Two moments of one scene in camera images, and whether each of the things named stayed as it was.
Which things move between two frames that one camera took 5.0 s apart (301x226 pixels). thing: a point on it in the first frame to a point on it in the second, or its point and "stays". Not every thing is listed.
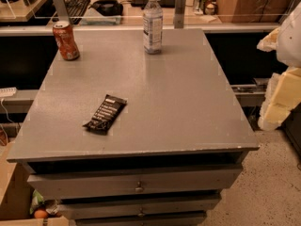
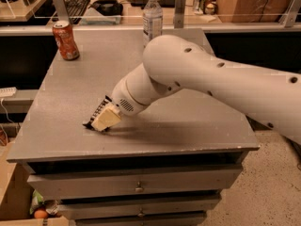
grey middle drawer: (97, 209) stays
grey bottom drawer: (187, 221) stays
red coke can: (66, 39) stays
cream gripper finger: (282, 94) to (108, 116)
